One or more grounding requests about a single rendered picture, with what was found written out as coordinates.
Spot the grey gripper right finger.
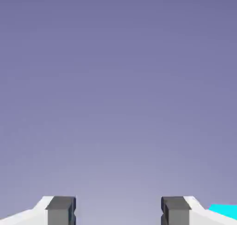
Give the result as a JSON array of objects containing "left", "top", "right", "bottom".
[{"left": 160, "top": 195, "right": 237, "bottom": 225}]

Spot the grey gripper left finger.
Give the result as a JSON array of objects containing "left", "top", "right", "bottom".
[{"left": 0, "top": 195, "right": 77, "bottom": 225}]

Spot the large cyan box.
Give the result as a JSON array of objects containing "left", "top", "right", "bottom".
[{"left": 208, "top": 204, "right": 237, "bottom": 220}]

